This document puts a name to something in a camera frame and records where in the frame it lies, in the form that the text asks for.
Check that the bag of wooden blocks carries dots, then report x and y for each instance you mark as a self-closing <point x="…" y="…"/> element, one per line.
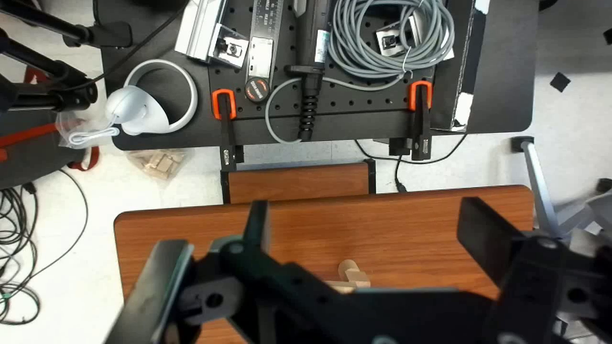
<point x="158" y="162"/>

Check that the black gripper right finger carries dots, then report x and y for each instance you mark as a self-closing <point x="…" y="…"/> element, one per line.
<point x="487" y="235"/>

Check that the orange clamp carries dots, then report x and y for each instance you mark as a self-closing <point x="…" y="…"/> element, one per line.
<point x="225" y="103"/>
<point x="420" y="92"/>

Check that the red black tripod stand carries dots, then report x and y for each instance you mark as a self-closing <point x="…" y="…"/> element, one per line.
<point x="68" y="88"/>

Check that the wooden block tower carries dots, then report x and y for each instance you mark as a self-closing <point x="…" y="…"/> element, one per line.
<point x="351" y="277"/>

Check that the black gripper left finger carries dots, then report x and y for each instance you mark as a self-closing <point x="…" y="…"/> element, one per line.
<point x="257" y="224"/>

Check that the right orange clamp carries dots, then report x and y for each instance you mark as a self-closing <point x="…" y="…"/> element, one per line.
<point x="420" y="92"/>

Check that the silver aluminium bracket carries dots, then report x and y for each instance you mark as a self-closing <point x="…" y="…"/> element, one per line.
<point x="207" y="38"/>

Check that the left orange clamp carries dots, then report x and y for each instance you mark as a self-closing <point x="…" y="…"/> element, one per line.
<point x="225" y="103"/>

